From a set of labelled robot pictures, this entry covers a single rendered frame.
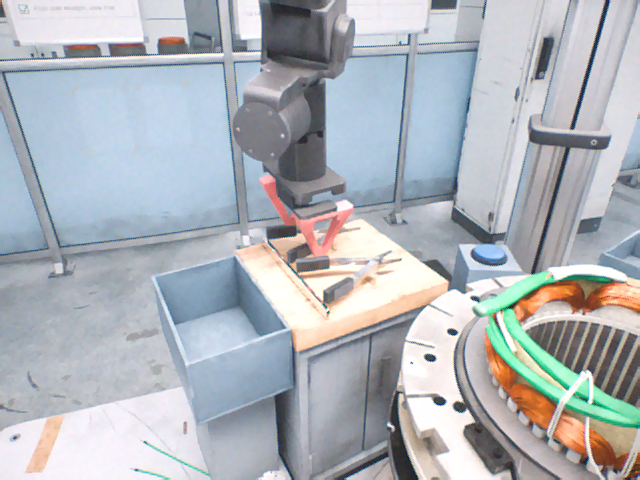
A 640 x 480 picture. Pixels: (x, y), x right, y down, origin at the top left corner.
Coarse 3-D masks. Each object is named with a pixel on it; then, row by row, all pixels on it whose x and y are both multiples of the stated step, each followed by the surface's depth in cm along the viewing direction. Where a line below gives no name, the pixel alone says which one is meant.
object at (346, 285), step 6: (348, 276) 50; (342, 282) 49; (348, 282) 49; (330, 288) 48; (336, 288) 48; (342, 288) 48; (348, 288) 49; (324, 294) 47; (330, 294) 47; (336, 294) 48; (342, 294) 49; (324, 300) 48; (330, 300) 48
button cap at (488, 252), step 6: (480, 246) 65; (486, 246) 65; (492, 246) 65; (474, 252) 65; (480, 252) 64; (486, 252) 64; (492, 252) 64; (498, 252) 64; (480, 258) 64; (486, 258) 63; (492, 258) 63; (498, 258) 63
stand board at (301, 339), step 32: (352, 224) 67; (256, 256) 59; (352, 256) 59; (288, 288) 53; (320, 288) 53; (384, 288) 53; (416, 288) 53; (288, 320) 48; (320, 320) 48; (352, 320) 49
